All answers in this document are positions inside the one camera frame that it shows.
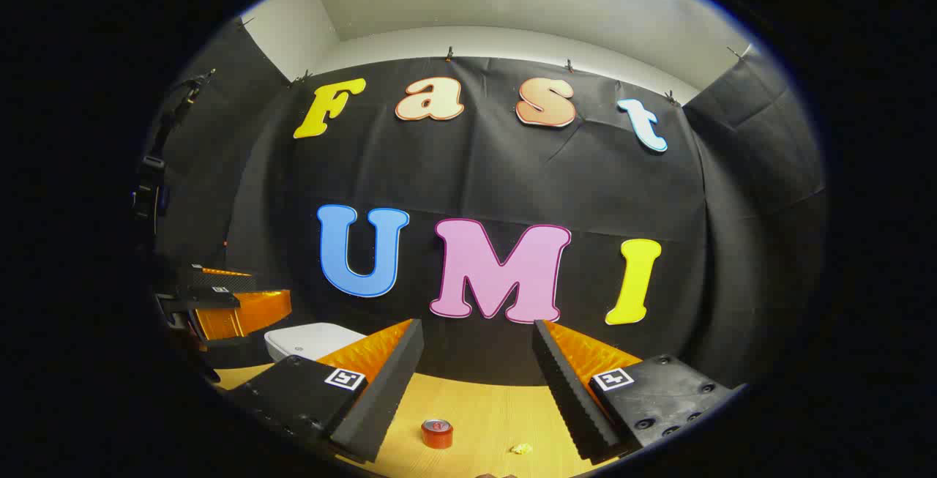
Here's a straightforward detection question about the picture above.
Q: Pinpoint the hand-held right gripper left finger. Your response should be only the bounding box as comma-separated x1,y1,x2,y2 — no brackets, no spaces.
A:
220,318,425,464

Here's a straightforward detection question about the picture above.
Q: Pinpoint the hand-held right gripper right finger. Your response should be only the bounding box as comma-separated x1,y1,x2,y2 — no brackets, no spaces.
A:
532,319,736,466

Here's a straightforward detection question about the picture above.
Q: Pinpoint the red pop can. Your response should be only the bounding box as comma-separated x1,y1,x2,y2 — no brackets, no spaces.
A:
421,419,454,450

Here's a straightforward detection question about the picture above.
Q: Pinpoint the white desktop garbage bin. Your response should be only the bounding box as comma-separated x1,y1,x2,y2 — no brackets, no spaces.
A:
264,322,367,364

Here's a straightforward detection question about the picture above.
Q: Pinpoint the wooden desktop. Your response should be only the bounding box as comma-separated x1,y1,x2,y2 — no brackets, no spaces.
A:
212,363,608,478

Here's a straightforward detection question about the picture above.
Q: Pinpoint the black backdrop cloth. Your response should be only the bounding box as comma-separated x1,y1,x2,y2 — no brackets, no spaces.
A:
135,20,828,391

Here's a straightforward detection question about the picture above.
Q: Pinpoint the black camera stand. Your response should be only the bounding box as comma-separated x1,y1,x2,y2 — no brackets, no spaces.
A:
132,68,217,237

